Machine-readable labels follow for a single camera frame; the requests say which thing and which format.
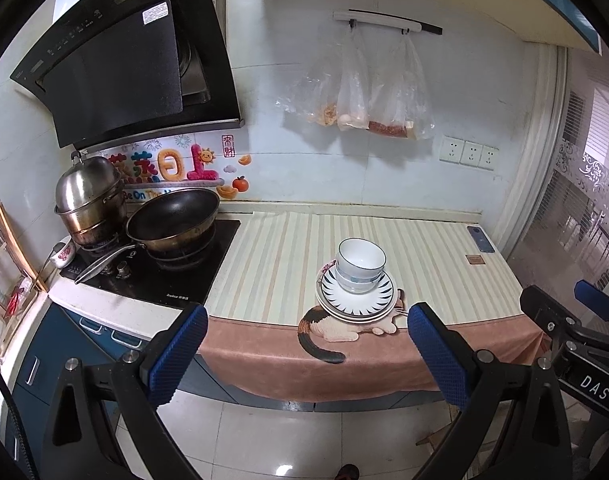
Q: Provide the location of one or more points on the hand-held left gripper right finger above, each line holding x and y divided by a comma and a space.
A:
439, 355

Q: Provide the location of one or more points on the dark wok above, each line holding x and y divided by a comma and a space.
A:
174, 215

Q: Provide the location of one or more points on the blue phone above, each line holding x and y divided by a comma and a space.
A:
480, 240

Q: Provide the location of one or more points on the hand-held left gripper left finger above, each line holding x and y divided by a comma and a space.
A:
179, 355

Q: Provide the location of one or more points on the leaf pattern plate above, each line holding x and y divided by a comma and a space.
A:
380, 295

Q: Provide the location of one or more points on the white bowl with dark rim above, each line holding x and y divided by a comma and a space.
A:
359, 255

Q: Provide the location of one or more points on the white bowl with blue spots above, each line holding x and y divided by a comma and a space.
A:
357, 281

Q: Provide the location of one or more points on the cat-shaped mat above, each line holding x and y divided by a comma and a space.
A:
329, 331

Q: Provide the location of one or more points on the black gas stove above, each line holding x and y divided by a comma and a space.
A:
184, 280

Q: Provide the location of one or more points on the small brown square coaster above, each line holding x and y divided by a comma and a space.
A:
475, 259

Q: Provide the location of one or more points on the plain white bowl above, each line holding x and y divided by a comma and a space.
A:
359, 290

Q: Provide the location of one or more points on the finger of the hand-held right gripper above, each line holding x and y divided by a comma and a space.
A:
597, 297
539, 305

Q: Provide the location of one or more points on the clear plastic bag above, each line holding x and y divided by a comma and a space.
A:
399, 100
353, 95
317, 90

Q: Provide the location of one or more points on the colourful wall sticker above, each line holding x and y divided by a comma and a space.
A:
184, 165

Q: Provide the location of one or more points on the steel steamer pot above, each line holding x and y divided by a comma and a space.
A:
87, 185

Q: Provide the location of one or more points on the wall hook rail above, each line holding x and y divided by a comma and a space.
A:
379, 18

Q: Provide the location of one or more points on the white wall socket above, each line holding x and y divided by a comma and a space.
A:
451, 150
488, 157
471, 153

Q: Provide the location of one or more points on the wooden cutting board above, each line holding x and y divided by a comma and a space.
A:
14, 242

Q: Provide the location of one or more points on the small white red dish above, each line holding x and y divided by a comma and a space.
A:
63, 256

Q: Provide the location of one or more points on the striped mat with pink border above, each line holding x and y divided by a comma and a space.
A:
284, 260

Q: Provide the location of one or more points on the black range hood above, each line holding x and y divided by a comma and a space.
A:
124, 70

